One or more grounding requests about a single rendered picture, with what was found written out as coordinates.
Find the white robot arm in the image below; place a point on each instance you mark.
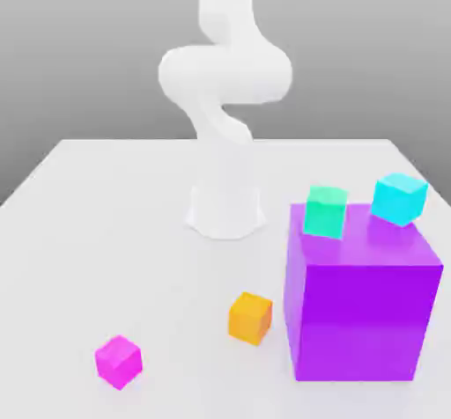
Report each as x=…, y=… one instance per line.
x=225, y=74

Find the small green cube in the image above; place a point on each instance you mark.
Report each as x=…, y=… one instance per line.
x=324, y=214

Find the small orange cube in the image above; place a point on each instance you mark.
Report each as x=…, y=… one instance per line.
x=248, y=318

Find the small cyan cube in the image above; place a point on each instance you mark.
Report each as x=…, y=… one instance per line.
x=398, y=199

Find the small magenta cube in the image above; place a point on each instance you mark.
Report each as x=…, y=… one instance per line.
x=118, y=362

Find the large purple box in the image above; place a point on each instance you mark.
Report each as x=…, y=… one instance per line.
x=366, y=313

